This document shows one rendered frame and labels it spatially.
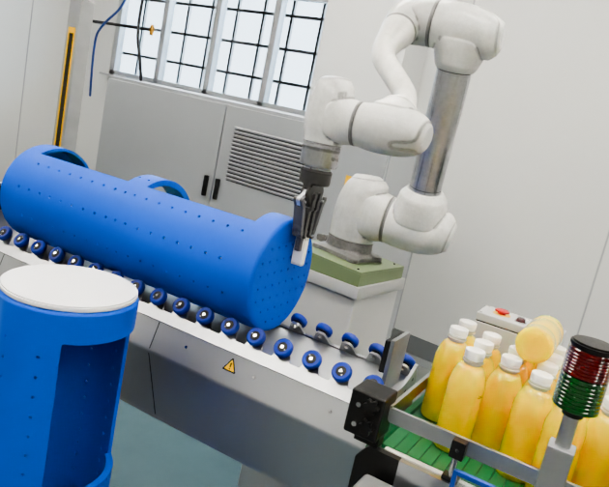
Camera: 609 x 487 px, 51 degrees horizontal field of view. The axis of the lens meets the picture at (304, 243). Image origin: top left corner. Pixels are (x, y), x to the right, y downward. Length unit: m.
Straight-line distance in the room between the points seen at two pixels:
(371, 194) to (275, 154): 1.46
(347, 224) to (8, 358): 1.12
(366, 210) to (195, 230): 0.70
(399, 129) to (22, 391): 0.93
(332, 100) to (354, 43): 2.98
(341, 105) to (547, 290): 2.88
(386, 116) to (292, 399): 0.65
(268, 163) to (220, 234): 2.01
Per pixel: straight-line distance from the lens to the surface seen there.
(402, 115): 1.42
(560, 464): 1.03
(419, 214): 1.99
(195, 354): 1.58
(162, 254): 1.58
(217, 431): 1.65
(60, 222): 1.83
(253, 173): 3.54
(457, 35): 1.87
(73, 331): 1.32
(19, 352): 1.37
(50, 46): 6.91
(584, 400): 0.98
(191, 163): 3.87
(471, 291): 4.30
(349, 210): 2.06
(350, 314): 2.01
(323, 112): 1.46
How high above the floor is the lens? 1.49
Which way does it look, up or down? 12 degrees down
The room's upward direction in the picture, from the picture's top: 12 degrees clockwise
